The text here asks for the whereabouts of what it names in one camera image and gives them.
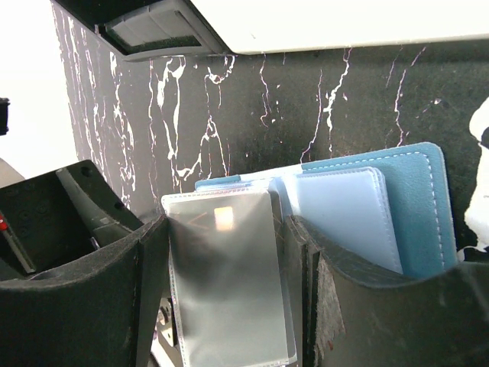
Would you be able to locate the white middle card tray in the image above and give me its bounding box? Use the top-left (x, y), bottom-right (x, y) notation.
top-left (193, 0), bottom-right (488, 54)

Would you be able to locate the blue card holder wallet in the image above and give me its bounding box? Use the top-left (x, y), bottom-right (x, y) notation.
top-left (160, 141), bottom-right (458, 367)

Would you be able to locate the black left card tray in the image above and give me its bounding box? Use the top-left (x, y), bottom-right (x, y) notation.
top-left (53, 0), bottom-right (231, 62)

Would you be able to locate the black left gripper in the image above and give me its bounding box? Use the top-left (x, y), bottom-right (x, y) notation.
top-left (1, 160), bottom-right (143, 279)

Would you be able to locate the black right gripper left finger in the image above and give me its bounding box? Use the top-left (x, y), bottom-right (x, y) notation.
top-left (1, 216), bottom-right (169, 366)

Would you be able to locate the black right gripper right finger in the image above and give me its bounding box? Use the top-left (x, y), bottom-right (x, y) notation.
top-left (284, 216), bottom-right (488, 366)

